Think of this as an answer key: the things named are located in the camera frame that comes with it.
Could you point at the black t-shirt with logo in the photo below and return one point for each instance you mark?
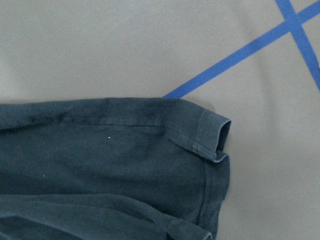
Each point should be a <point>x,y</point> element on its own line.
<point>112,169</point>

